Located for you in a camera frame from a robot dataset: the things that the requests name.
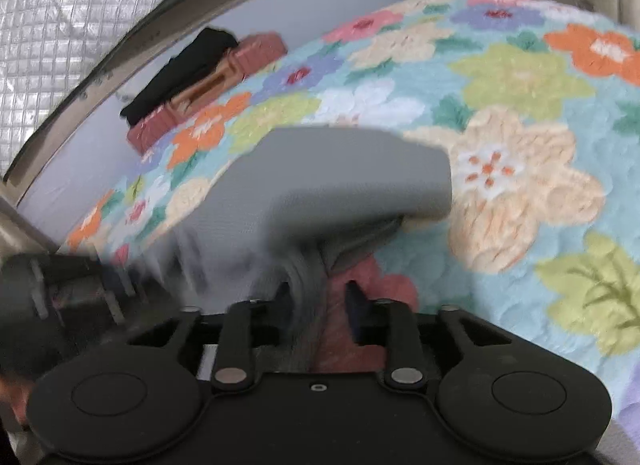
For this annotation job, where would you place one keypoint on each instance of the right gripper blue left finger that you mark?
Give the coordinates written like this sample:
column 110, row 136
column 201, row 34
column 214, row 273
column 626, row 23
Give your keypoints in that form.
column 246, row 326

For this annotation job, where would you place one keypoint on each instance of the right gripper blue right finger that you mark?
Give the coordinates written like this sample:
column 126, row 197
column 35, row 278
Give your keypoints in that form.
column 392, row 325

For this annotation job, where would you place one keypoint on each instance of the grey knit garment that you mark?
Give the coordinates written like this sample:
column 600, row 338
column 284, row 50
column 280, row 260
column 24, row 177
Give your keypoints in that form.
column 302, row 205

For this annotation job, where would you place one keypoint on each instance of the floral quilted bedspread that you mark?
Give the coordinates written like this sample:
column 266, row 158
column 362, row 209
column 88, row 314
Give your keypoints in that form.
column 537, row 105

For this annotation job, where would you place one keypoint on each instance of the black folded garment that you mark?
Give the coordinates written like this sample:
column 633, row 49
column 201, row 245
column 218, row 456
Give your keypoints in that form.
column 199, row 58

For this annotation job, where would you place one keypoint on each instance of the silver quilted window cover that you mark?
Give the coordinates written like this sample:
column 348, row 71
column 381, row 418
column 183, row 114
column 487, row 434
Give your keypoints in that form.
column 47, row 48

